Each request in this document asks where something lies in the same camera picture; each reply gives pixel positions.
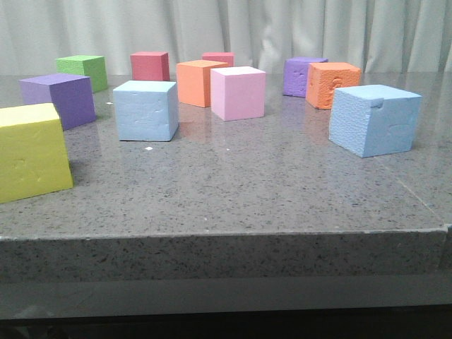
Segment red foam block front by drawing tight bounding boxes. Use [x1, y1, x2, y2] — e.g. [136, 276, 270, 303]
[130, 52, 170, 81]

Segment red foam block rear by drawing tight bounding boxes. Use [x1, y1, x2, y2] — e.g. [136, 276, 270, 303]
[201, 52, 234, 66]

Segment textured blue foam block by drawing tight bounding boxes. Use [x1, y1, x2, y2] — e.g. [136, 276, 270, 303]
[329, 85, 422, 157]

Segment pink foam block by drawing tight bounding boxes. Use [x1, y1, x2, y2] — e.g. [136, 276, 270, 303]
[210, 66, 266, 121]

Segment purple foam block left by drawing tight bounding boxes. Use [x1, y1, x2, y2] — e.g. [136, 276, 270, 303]
[19, 73, 96, 130]

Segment smooth orange foam block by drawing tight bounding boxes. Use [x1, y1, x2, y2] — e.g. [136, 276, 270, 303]
[176, 60, 229, 107]

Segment purple foam block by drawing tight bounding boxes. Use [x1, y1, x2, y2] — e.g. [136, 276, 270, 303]
[19, 73, 96, 130]
[282, 56, 328, 97]

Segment textured orange foam block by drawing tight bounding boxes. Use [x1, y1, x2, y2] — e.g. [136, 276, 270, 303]
[305, 62, 362, 109]

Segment green foam block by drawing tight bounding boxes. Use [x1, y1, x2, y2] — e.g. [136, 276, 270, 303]
[55, 55, 108, 93]

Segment purple foam block right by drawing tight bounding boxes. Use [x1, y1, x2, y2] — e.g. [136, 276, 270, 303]
[282, 56, 328, 97]

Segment smooth light blue foam block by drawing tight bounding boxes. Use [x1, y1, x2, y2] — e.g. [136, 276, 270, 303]
[113, 81, 179, 141]

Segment white curtain backdrop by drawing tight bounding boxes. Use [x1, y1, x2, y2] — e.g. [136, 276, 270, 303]
[1, 1, 451, 75]

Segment red foam block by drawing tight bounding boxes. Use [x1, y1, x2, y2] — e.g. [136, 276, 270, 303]
[201, 52, 234, 66]
[130, 52, 170, 81]

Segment yellow foam block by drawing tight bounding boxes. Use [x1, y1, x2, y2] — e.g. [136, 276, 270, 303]
[1, 103, 73, 203]

